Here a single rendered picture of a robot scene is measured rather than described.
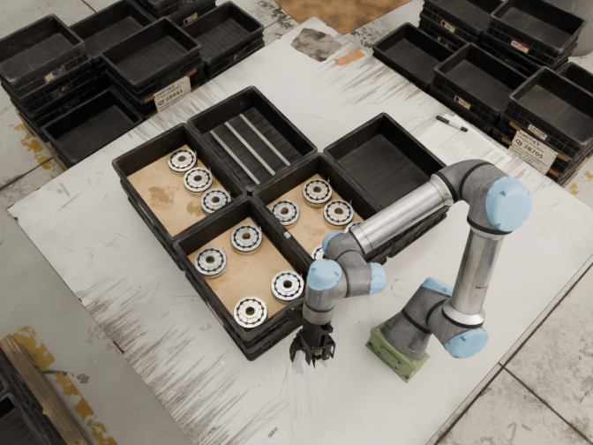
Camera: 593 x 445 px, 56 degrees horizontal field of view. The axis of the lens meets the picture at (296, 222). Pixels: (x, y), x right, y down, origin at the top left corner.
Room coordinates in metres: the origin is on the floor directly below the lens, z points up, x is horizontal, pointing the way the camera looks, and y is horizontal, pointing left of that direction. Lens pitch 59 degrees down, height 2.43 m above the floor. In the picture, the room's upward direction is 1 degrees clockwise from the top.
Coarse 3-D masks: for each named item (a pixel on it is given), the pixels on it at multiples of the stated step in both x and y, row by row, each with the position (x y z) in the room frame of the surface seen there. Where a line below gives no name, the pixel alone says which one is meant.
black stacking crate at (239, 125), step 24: (240, 96) 1.47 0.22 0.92; (216, 120) 1.40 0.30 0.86; (240, 120) 1.43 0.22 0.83; (264, 120) 1.43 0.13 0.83; (216, 144) 1.31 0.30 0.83; (240, 144) 1.31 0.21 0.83; (264, 144) 1.32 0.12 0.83; (288, 144) 1.32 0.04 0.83; (240, 168) 1.20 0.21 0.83; (264, 168) 1.21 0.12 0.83
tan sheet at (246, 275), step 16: (240, 224) 0.97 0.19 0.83; (224, 240) 0.90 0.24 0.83; (192, 256) 0.84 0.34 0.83; (240, 256) 0.84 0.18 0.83; (256, 256) 0.85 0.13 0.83; (272, 256) 0.85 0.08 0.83; (240, 272) 0.79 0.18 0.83; (256, 272) 0.79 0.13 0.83; (272, 272) 0.79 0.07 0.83; (224, 288) 0.73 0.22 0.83; (240, 288) 0.73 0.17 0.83; (256, 288) 0.73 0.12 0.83; (288, 288) 0.73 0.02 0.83; (304, 288) 0.74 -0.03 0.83; (224, 304) 0.68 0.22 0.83; (272, 304) 0.68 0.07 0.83
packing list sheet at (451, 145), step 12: (456, 120) 1.57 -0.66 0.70; (432, 132) 1.50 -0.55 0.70; (444, 132) 1.50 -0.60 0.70; (456, 132) 1.50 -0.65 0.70; (468, 132) 1.50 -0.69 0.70; (432, 144) 1.44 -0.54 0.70; (444, 144) 1.44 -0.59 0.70; (456, 144) 1.44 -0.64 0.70; (468, 144) 1.44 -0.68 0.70; (480, 144) 1.44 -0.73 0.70; (492, 144) 1.44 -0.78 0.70; (444, 156) 1.37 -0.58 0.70; (456, 156) 1.38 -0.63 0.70; (468, 156) 1.38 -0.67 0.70; (480, 156) 1.38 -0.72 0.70; (492, 156) 1.38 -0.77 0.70; (504, 156) 1.38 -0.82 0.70
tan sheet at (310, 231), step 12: (288, 192) 1.10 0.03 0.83; (300, 192) 1.10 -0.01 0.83; (300, 204) 1.05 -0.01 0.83; (300, 216) 1.00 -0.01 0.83; (312, 216) 1.00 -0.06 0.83; (300, 228) 0.96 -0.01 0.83; (312, 228) 0.96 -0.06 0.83; (324, 228) 0.96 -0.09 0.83; (300, 240) 0.91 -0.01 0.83; (312, 240) 0.91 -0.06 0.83
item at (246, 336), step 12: (240, 204) 0.98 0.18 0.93; (252, 204) 0.98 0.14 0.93; (216, 216) 0.93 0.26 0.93; (264, 216) 0.94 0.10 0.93; (276, 228) 0.89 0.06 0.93; (180, 240) 0.84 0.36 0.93; (288, 240) 0.85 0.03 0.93; (180, 252) 0.80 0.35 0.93; (300, 252) 0.81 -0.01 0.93; (192, 264) 0.76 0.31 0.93; (204, 288) 0.69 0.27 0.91; (216, 300) 0.64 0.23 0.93; (300, 300) 0.65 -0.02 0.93; (228, 312) 0.61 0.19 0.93; (264, 324) 0.57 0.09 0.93; (252, 336) 0.54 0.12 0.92
